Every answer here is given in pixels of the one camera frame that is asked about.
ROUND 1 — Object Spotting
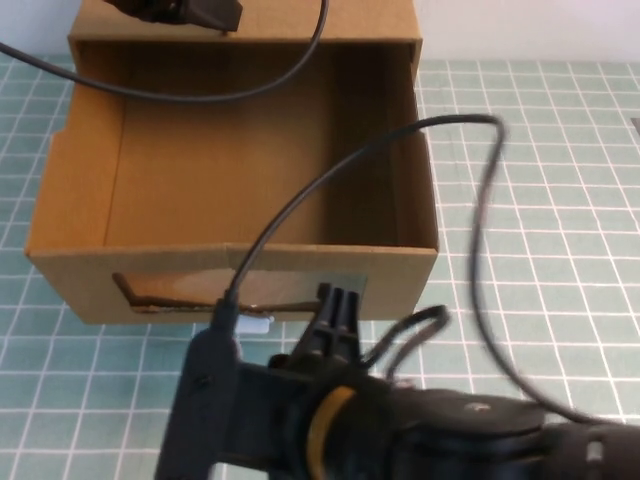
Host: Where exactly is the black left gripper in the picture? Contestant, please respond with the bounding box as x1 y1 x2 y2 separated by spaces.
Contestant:
101 0 245 37

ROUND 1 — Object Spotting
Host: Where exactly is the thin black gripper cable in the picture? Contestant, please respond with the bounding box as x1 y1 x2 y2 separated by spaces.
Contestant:
358 303 452 390

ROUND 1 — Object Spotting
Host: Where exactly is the cardboard drawer with torn window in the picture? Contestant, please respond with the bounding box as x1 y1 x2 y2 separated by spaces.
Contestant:
24 39 442 336

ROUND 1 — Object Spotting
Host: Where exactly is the black left camera cable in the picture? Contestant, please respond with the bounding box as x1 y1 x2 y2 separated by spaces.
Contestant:
0 0 332 105

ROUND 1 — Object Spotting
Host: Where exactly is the brown cardboard shoe box shell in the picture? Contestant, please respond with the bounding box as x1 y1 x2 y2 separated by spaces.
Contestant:
67 0 425 94

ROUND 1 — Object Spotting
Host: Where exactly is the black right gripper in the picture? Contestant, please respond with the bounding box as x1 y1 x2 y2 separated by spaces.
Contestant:
268 282 409 480

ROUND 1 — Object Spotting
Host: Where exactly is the green checked tablecloth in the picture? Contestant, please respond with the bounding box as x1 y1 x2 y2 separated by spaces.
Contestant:
0 52 640 480

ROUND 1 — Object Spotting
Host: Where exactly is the black right camera cable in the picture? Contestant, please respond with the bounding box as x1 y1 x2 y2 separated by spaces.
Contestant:
213 113 640 432

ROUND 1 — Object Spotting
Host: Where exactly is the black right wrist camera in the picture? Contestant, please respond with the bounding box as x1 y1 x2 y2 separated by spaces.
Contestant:
152 323 321 480

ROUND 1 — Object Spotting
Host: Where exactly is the black camera cable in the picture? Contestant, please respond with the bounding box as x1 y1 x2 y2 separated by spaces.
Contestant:
0 0 332 105
213 113 640 432

